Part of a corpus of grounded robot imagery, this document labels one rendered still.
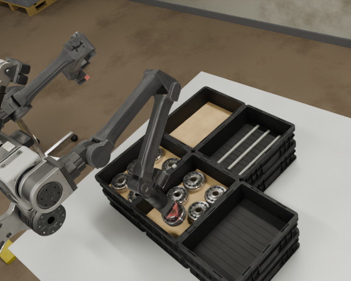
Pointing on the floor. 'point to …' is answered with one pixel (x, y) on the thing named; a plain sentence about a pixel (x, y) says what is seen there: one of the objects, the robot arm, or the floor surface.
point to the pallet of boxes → (29, 5)
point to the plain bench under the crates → (77, 274)
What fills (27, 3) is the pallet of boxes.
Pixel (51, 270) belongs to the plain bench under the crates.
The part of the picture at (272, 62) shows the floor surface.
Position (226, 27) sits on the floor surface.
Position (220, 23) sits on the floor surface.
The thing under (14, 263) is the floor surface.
